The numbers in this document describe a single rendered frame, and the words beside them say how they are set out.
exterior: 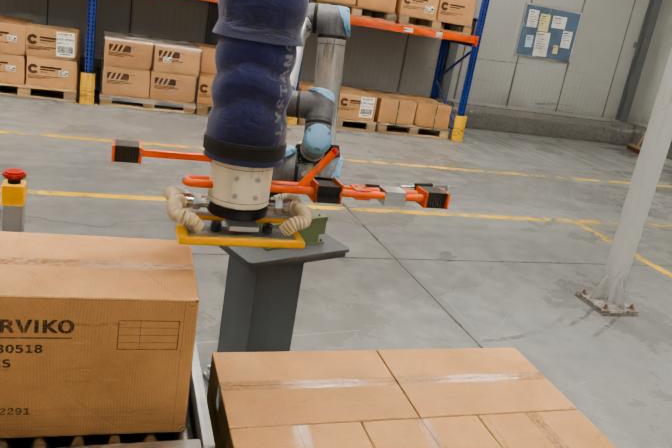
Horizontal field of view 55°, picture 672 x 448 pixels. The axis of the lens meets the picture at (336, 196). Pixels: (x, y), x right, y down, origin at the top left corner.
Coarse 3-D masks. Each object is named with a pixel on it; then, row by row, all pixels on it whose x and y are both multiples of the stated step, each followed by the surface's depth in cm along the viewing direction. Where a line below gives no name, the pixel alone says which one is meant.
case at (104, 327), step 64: (0, 256) 169; (64, 256) 175; (128, 256) 182; (0, 320) 152; (64, 320) 156; (128, 320) 161; (192, 320) 165; (0, 384) 157; (64, 384) 162; (128, 384) 166
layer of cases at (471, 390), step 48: (240, 384) 202; (288, 384) 206; (336, 384) 210; (384, 384) 215; (432, 384) 220; (480, 384) 225; (528, 384) 230; (240, 432) 180; (288, 432) 183; (336, 432) 187; (384, 432) 190; (432, 432) 194; (480, 432) 198; (528, 432) 202; (576, 432) 207
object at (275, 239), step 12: (180, 228) 171; (204, 228) 172; (216, 228) 171; (264, 228) 175; (180, 240) 165; (192, 240) 166; (204, 240) 167; (216, 240) 168; (228, 240) 169; (240, 240) 170; (252, 240) 171; (264, 240) 172; (276, 240) 174; (288, 240) 175; (300, 240) 177
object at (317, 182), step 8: (312, 184) 186; (320, 184) 187; (328, 184) 188; (336, 184) 189; (320, 192) 184; (328, 192) 185; (336, 192) 184; (312, 200) 185; (320, 200) 184; (328, 200) 185; (336, 200) 185
